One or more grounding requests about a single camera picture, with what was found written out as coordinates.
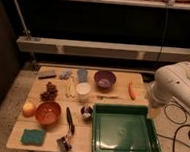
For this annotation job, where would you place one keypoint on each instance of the small grey towel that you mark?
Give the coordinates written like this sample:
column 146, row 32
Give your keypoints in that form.
column 65, row 74

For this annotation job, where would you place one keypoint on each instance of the wooden shelf beam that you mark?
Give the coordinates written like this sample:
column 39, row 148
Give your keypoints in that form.
column 103, row 49

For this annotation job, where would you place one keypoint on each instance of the green sponge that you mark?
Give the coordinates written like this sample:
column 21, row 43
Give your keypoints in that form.
column 33, row 137

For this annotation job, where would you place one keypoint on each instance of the metal diagonal pole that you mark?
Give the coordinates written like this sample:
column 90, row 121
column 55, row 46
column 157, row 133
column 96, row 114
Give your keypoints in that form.
column 33, row 64

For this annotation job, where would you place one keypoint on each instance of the blue-grey cup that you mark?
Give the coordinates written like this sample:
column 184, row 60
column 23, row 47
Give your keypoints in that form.
column 82, row 75

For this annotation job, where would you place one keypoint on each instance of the white cup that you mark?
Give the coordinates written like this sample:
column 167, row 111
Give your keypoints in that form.
column 83, row 91

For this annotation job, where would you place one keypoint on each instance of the orange fruit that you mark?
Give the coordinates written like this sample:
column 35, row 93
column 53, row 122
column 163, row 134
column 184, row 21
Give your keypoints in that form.
column 28, row 109

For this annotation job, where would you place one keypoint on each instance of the purple bowl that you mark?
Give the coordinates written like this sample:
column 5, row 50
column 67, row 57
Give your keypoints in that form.
column 104, row 79

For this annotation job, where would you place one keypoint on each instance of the orange-red bowl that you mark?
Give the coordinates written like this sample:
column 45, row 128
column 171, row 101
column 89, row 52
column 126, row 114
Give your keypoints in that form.
column 48, row 113

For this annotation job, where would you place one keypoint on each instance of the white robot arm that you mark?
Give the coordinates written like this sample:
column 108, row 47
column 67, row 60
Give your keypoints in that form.
column 171, row 81

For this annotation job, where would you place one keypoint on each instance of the thin metal utensil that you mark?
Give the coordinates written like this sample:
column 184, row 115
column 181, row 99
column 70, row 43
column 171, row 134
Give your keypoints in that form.
column 107, row 97

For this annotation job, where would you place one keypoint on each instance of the green plastic tray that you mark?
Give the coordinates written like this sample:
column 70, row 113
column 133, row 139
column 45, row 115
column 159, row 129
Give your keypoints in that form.
column 123, row 128

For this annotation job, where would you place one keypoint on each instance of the small metal cup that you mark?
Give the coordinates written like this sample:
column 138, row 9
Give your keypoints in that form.
column 86, row 112

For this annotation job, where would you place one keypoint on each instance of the black handled brush tool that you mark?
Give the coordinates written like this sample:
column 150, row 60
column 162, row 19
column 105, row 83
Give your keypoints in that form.
column 70, row 121

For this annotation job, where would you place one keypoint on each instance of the orange carrot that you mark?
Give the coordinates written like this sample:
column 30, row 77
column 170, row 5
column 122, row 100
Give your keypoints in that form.
column 131, row 93

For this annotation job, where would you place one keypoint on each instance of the pine cone cluster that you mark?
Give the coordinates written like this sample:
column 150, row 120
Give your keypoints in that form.
column 50, row 93

